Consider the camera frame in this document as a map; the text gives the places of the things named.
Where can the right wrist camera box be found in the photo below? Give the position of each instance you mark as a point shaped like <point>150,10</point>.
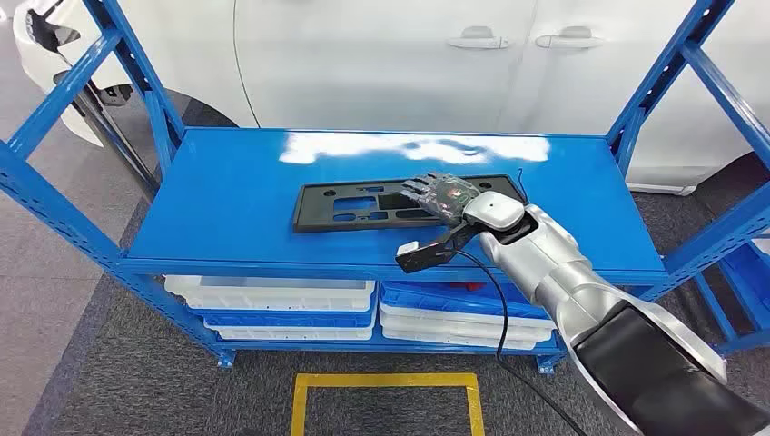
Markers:
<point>421,257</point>

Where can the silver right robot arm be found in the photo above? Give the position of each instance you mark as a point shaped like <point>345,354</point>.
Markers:
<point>553,265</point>

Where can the yellow floor tape square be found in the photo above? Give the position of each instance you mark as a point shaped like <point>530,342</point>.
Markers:
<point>385,380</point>

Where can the white car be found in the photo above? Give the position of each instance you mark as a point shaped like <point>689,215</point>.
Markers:
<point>361,60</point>

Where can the black plastic frame part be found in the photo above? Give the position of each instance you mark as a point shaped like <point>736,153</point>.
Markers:
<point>319,210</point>

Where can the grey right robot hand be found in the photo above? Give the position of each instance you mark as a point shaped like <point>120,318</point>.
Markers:
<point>442,195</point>

